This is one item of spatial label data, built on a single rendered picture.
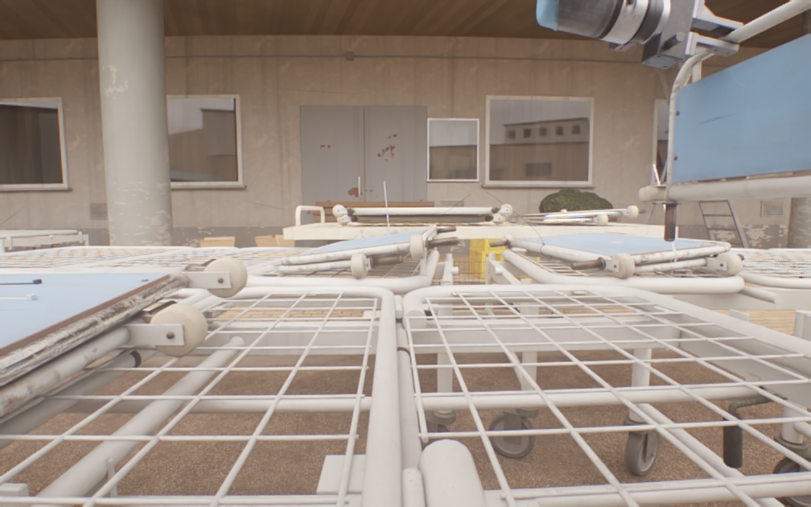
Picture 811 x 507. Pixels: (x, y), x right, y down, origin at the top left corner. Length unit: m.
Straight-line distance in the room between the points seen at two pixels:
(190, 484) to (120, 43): 4.47
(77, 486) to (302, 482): 0.76
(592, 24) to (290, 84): 6.13
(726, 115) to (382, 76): 5.96
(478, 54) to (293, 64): 2.79
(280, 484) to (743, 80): 1.27
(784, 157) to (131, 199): 4.76
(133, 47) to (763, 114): 4.93
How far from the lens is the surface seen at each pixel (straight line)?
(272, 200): 6.56
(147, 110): 4.98
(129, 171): 4.88
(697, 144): 0.97
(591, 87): 7.32
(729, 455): 0.87
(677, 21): 0.89
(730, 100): 0.92
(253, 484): 1.20
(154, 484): 1.29
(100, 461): 0.50
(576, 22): 0.81
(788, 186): 0.81
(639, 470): 1.26
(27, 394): 0.48
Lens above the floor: 0.67
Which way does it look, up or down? 6 degrees down
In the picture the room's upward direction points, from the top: straight up
